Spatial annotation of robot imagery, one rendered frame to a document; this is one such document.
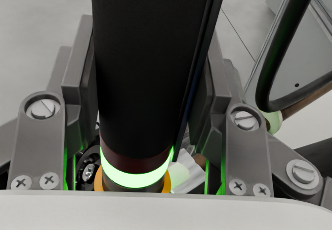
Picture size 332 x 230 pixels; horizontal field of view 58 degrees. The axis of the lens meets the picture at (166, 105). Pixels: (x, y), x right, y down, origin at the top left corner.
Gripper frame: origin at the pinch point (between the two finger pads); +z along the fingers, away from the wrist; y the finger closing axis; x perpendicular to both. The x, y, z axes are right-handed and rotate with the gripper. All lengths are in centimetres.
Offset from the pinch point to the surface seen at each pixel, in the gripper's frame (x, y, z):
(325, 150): -11.6, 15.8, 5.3
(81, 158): -25.1, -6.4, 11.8
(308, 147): -13.6, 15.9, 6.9
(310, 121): -27.5, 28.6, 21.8
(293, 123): -29.5, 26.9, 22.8
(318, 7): -47, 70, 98
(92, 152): -23.5, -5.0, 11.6
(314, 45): -58, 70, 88
